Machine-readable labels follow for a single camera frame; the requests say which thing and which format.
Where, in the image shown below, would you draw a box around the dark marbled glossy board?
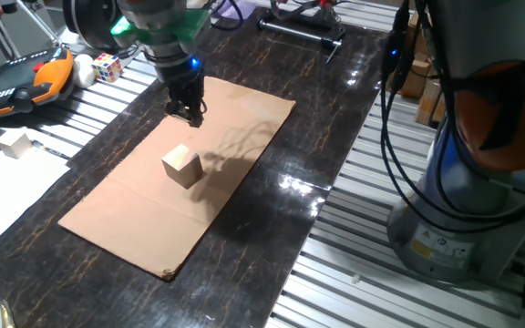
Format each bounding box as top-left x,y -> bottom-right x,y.
0,8 -> 389,328

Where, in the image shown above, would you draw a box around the grey metal stand legs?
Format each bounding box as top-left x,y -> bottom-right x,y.
0,0 -> 61,60

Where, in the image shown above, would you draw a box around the black pen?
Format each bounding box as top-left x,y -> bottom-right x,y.
31,138 -> 71,161

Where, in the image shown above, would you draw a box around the black filament spool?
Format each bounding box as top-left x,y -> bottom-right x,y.
61,0 -> 125,52

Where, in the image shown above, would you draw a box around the purple plastic bag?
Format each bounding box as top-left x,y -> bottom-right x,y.
216,0 -> 258,20

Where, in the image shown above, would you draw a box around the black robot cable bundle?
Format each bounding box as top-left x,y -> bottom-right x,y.
377,0 -> 525,236

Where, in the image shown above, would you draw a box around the brown cardboard sheet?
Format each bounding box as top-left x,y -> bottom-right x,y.
57,76 -> 297,282

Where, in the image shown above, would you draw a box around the orange black teach pendant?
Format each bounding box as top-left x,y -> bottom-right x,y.
0,46 -> 77,121

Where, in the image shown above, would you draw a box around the white paper sheet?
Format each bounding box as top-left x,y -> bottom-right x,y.
0,144 -> 72,256

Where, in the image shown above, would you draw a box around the white rounded object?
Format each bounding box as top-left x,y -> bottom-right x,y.
71,53 -> 97,90

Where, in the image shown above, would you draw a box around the black clamp tool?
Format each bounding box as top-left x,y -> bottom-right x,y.
256,7 -> 347,66

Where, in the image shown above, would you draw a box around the pale wooden cube block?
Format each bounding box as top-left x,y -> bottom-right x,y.
160,143 -> 205,190

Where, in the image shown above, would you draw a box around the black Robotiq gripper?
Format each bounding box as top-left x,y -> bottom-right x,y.
146,43 -> 208,128

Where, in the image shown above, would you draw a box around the open cardboard box with scraps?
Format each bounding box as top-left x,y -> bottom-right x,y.
387,11 -> 448,128

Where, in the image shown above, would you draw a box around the Rubik's cube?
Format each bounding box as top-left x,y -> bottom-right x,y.
90,52 -> 125,85

